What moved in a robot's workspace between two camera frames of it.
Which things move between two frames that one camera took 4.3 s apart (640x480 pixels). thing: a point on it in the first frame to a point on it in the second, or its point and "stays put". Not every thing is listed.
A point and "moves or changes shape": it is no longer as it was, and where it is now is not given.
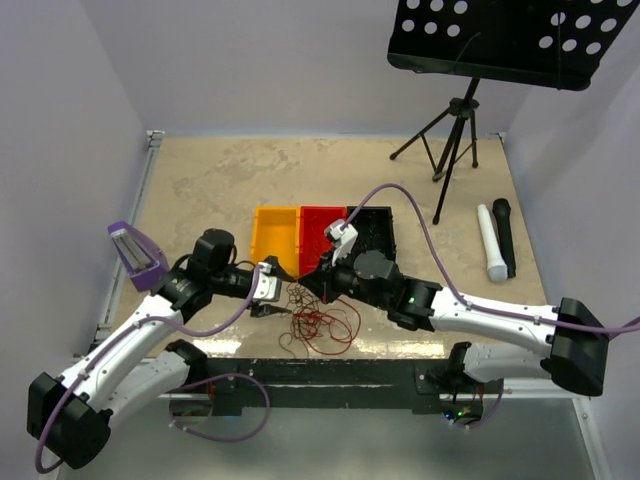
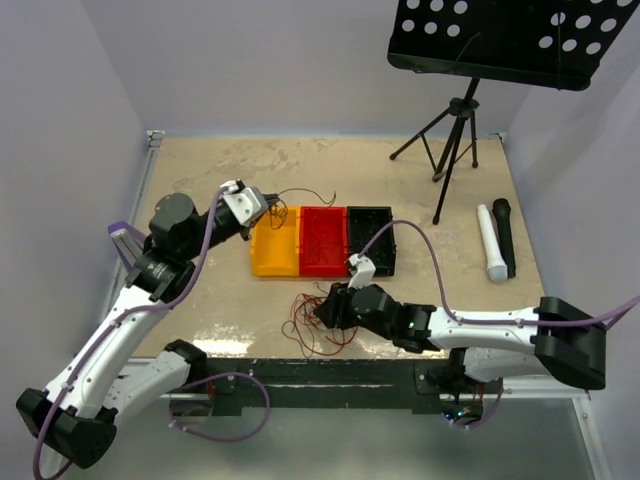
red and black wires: [327, 328] moves or changes shape
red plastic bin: [312, 239] stays put
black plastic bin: [375, 231] stays put
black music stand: [548, 43] stays put
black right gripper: [322, 280] to [335, 306]
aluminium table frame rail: [104, 330] stays put
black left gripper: [264, 309] to [245, 234]
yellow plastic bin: [277, 232] stays put
